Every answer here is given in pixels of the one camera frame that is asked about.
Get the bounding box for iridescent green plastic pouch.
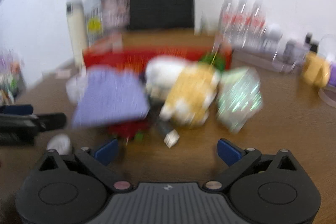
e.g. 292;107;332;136
217;68;263;132

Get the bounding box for red cardboard box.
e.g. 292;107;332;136
83;34;233;75

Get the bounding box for wooden desktop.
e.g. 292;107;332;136
0;28;336;224

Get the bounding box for small black bottle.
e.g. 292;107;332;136
304;34;319;52

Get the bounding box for small printed tin box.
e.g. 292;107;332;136
285;40;308;62

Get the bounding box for white and yellow plush toy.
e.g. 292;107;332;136
144;56;221;127

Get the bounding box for purple ceramic vase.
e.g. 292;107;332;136
101;0;130;28

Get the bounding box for purple knitted pouch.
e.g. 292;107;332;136
72;68;150;128

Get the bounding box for small white paper piece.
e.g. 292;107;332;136
163;131;180;148

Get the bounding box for purple object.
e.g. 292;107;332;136
327;61;336;86

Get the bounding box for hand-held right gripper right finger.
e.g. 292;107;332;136
205;139;300;191

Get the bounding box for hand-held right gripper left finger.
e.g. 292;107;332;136
37;139;133;191

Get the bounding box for clear bag with yellow sticker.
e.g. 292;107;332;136
83;0;104;46

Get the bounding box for cream thermos bottle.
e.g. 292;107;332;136
66;0;88;67

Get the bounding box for red artificial flower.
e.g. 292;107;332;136
109;120;149;141

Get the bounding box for white astronaut figurine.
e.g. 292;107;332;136
264;25;283;52

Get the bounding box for yellow mug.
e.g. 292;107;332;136
302;52;331;86

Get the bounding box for clear organizer with colourful items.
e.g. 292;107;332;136
0;49;27;106

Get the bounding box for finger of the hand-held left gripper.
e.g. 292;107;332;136
0;105;34;115
35;113;67;132

